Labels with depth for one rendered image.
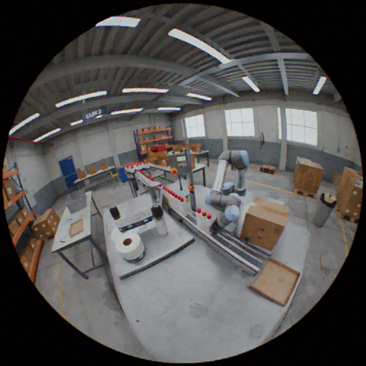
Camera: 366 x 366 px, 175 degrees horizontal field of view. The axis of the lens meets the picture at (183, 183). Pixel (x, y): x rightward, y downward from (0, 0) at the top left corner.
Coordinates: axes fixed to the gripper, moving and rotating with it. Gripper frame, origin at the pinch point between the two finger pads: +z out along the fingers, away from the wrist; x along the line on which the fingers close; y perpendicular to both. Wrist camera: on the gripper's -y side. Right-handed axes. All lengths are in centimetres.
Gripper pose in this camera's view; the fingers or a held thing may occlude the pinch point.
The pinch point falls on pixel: (212, 231)
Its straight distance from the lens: 94.4
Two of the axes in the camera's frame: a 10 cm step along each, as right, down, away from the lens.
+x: 5.6, 6.8, -4.8
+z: -1.8, 6.6, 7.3
